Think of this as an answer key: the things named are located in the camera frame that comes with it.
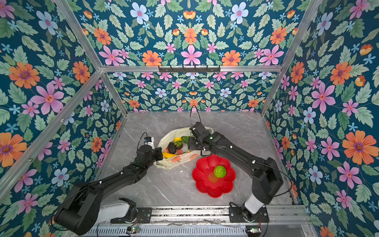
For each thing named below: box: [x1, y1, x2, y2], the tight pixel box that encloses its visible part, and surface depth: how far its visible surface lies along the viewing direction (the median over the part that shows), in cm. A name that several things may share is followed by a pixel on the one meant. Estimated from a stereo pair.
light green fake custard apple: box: [213, 164, 227, 179], surface depth 85 cm
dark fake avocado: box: [168, 141, 177, 155], surface depth 96 cm
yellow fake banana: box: [162, 152, 178, 158], surface depth 94 cm
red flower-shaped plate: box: [191, 154, 236, 198], surface depth 87 cm
